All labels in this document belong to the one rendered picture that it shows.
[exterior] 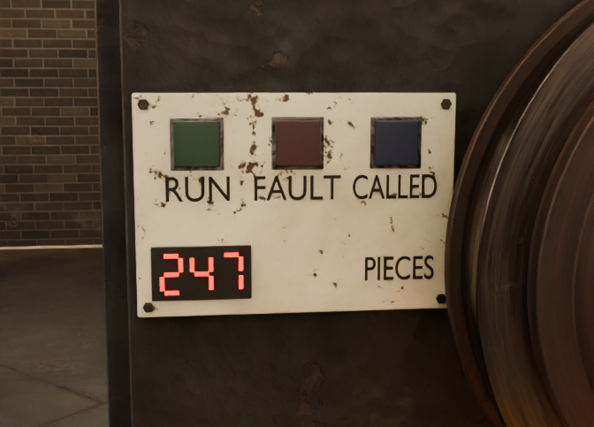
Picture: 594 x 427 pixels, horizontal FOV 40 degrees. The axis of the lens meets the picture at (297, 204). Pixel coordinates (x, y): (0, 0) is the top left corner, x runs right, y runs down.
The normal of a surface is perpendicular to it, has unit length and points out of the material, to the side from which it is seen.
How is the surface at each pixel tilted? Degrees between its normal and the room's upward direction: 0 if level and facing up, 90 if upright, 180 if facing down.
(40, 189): 90
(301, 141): 90
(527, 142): 90
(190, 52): 90
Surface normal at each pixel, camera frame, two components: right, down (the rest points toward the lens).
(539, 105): 0.11, 0.14
